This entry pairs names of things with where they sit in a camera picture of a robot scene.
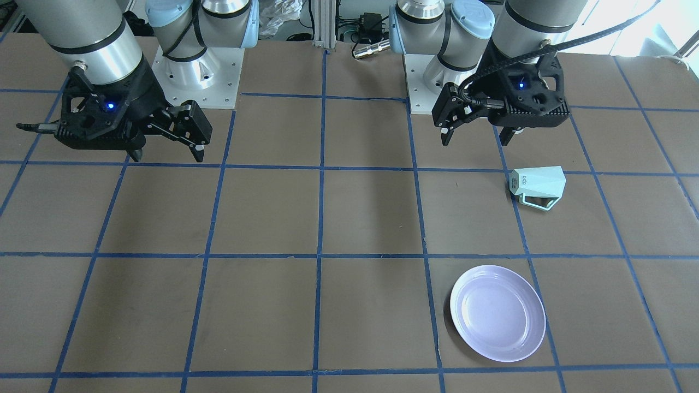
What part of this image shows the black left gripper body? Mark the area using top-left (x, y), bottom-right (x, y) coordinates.
top-left (480, 53), bottom-right (570, 128)

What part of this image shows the mint green faceted cup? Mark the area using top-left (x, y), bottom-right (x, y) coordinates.
top-left (508, 166), bottom-right (566, 212)

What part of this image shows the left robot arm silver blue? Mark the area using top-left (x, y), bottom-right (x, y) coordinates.
top-left (388, 1), bottom-right (587, 145)

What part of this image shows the lavender plate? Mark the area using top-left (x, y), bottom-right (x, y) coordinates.
top-left (449, 265), bottom-right (547, 363)

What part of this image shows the black braided cable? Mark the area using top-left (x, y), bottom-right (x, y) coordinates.
top-left (458, 0), bottom-right (662, 104)

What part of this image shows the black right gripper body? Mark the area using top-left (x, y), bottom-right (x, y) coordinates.
top-left (54, 56), bottom-right (170, 150)

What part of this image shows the black power adapter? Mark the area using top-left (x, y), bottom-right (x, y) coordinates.
top-left (358, 13), bottom-right (383, 37)

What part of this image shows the silver metal connector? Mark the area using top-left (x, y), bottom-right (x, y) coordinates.
top-left (352, 39), bottom-right (391, 60)

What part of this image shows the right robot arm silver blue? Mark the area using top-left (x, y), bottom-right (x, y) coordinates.
top-left (17, 1), bottom-right (259, 163)

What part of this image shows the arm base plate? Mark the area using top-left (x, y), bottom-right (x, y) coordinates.
top-left (404, 54), bottom-right (459, 115)
top-left (152, 48), bottom-right (245, 110)

